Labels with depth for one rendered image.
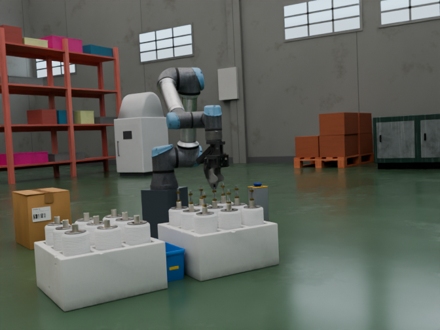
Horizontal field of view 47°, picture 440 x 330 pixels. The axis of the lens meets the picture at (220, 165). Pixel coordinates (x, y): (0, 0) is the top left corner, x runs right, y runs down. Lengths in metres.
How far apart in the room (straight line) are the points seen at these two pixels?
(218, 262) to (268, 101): 7.91
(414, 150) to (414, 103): 1.98
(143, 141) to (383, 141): 3.51
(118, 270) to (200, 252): 0.34
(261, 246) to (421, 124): 5.15
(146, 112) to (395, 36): 4.33
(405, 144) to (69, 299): 5.85
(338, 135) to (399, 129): 1.05
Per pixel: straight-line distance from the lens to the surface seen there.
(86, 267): 1.82
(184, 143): 2.66
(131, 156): 7.92
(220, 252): 2.04
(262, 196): 2.41
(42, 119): 8.47
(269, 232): 2.16
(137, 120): 7.81
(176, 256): 2.04
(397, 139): 7.14
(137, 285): 1.90
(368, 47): 9.21
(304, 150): 8.03
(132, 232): 1.90
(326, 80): 9.38
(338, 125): 7.76
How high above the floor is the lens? 0.57
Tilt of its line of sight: 3 degrees down
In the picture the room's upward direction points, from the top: 3 degrees counter-clockwise
